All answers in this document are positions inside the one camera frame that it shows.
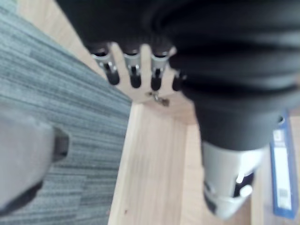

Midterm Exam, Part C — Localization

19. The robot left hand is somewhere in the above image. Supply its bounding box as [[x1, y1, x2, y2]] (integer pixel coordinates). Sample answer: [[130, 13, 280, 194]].
[[55, 0, 300, 220]]

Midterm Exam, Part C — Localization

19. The silver cabinet key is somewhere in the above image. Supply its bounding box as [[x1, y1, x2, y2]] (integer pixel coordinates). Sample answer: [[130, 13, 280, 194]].
[[146, 91, 170, 106]]

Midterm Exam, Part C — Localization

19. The blue lever arch folder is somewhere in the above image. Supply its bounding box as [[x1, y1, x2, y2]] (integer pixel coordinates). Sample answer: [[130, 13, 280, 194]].
[[269, 108, 300, 220]]

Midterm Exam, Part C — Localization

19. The silver robot leg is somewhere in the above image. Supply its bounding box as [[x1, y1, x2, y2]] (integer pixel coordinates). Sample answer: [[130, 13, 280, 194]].
[[0, 103, 70, 218]]

